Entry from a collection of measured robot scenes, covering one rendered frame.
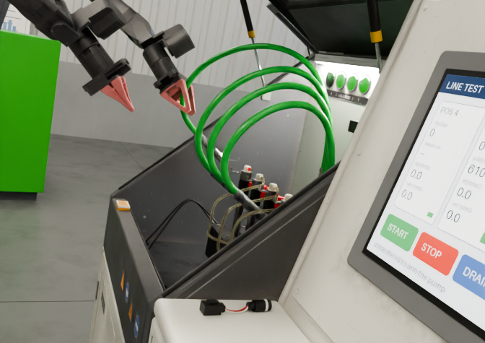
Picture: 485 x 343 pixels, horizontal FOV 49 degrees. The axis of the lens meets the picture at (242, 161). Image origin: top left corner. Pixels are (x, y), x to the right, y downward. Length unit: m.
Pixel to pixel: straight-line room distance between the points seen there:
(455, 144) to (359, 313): 0.27
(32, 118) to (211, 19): 4.19
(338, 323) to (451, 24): 0.47
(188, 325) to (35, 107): 3.72
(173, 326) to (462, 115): 0.50
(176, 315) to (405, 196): 0.39
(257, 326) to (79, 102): 6.94
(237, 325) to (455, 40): 0.53
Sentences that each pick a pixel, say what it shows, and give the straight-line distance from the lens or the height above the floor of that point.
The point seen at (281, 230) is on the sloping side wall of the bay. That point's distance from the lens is 0.93.
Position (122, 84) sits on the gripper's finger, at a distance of 1.13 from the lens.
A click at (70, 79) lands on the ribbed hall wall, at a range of 7.64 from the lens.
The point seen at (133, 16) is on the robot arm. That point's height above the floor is 1.44.
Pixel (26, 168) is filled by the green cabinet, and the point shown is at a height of 0.28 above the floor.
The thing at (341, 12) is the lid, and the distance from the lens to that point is 1.33.
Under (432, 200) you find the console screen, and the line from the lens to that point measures 0.73.
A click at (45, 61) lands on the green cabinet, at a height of 1.13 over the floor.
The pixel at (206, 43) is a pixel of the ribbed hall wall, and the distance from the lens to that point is 8.01.
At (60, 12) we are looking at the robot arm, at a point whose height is 1.40.
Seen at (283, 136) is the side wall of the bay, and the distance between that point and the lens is 1.61.
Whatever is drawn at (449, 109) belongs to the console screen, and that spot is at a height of 1.36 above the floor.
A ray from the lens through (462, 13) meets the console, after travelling 0.86.
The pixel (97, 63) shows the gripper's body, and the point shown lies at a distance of 1.14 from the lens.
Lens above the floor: 1.37
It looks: 10 degrees down
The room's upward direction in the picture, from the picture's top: 11 degrees clockwise
